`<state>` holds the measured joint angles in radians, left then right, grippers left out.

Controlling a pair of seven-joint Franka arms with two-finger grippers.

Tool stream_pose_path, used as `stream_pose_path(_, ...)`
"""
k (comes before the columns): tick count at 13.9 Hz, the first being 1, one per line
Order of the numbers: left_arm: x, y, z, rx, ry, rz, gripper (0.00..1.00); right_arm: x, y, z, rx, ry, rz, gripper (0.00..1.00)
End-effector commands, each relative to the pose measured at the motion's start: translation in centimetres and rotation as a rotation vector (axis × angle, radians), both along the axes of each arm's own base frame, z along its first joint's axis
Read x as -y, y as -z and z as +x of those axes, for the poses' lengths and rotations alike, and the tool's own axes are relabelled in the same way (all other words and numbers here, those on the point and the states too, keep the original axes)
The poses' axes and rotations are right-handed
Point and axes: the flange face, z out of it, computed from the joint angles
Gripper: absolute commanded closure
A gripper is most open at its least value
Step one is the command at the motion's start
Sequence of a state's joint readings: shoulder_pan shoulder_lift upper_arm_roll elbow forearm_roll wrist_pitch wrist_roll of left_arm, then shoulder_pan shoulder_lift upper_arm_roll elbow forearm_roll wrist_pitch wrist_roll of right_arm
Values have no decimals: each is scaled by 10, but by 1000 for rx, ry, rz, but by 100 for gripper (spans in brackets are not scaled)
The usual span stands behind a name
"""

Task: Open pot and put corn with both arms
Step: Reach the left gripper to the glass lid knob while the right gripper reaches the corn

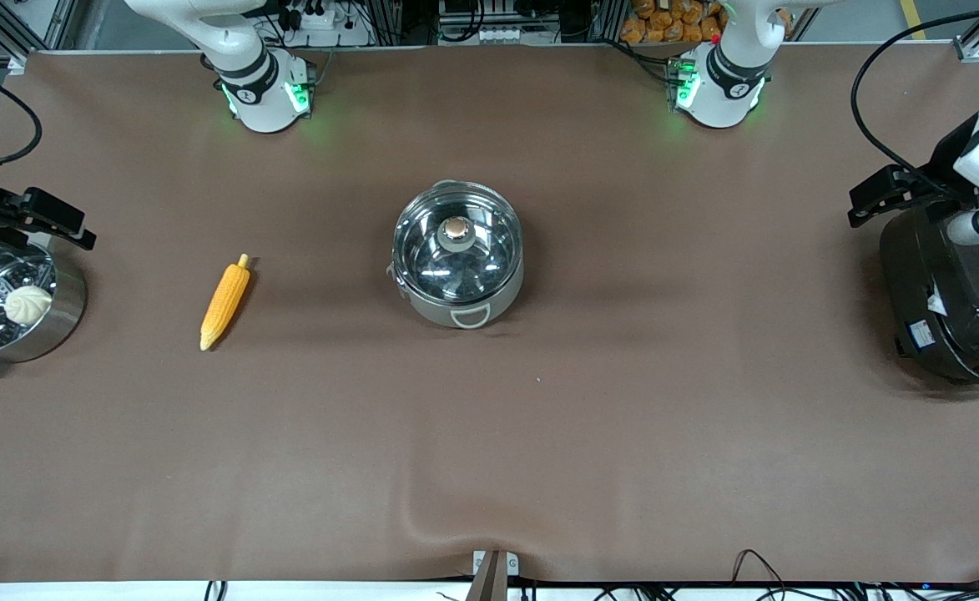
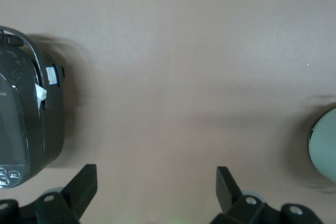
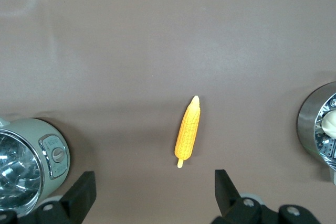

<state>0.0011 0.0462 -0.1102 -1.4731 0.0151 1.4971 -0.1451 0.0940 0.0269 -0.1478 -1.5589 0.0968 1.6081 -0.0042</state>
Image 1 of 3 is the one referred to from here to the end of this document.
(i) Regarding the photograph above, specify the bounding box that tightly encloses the thin black looped cable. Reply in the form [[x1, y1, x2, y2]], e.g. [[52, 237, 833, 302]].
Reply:
[[733, 549, 790, 585]]

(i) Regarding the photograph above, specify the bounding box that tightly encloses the white steamed bun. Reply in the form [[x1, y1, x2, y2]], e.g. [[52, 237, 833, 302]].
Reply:
[[3, 285, 54, 326]]

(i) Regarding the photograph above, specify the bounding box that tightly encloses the glass pot lid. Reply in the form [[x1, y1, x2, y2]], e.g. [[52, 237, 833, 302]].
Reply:
[[393, 189, 523, 303]]

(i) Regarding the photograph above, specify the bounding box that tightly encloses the steel cooking pot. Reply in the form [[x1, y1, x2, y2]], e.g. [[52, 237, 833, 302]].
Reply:
[[387, 179, 526, 330]]

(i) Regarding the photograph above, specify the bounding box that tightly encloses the steel steamer pot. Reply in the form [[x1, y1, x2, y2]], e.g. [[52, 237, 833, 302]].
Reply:
[[0, 238, 88, 376]]

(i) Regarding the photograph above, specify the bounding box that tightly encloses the black left camera cable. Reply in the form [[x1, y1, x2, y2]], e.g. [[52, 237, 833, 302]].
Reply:
[[850, 7, 979, 199]]

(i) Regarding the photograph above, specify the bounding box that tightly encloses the yellow toy corn cob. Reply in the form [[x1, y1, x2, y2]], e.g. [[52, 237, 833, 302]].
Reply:
[[199, 254, 252, 352]]

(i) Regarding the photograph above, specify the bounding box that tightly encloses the black rice cooker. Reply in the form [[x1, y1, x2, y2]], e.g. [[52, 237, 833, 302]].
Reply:
[[879, 200, 979, 395]]

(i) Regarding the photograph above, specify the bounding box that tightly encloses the brown table cloth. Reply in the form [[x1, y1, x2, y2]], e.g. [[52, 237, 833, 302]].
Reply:
[[0, 43, 979, 583]]

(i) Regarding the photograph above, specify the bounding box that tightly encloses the bag of orange buns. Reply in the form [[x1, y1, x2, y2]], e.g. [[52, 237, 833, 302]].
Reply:
[[621, 0, 725, 44]]

